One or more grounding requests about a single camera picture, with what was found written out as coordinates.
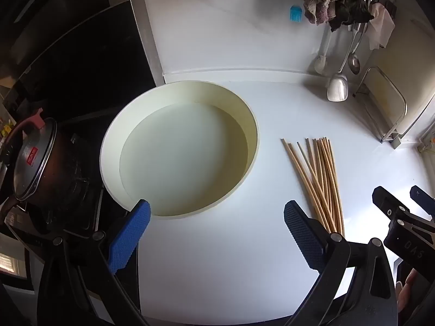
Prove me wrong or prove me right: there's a dark cloth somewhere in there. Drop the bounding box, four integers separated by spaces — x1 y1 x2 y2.
327 0 375 33

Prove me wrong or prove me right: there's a metal spoon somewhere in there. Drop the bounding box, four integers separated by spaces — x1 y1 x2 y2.
348 24 366 75

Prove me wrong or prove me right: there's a blue silicone brush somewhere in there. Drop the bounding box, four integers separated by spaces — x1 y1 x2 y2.
289 4 304 24

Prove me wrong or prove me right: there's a steel wall trim strip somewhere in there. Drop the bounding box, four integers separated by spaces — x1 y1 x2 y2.
125 0 167 86

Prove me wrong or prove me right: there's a pale pink cloth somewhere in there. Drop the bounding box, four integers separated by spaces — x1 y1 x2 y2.
368 3 396 51

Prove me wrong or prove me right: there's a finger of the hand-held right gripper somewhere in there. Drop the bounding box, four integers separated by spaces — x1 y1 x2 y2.
409 185 435 220
372 186 435 274

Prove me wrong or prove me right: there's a person's right hand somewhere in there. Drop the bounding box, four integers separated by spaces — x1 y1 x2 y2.
396 268 421 313

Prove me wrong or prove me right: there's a row of condiment bottles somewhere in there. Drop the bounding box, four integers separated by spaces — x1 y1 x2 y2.
0 114 15 138

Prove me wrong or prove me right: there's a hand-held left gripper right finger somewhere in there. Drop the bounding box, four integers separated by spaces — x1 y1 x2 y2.
283 200 399 326

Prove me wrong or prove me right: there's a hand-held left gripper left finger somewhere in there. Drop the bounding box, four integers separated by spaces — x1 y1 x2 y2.
36 199 152 326

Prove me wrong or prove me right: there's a metal spatula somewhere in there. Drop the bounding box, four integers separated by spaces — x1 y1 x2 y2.
327 24 362 102

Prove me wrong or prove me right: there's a white-handled dish brush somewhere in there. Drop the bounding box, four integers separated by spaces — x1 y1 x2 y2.
313 24 333 74

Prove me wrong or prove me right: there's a round cream plate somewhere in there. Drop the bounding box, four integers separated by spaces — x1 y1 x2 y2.
100 80 260 220

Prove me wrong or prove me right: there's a bundle of wooden chopsticks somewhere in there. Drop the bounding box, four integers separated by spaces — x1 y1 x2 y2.
280 137 345 236

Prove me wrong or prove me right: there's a metal wire rack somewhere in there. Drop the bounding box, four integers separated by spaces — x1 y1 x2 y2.
353 65 408 149

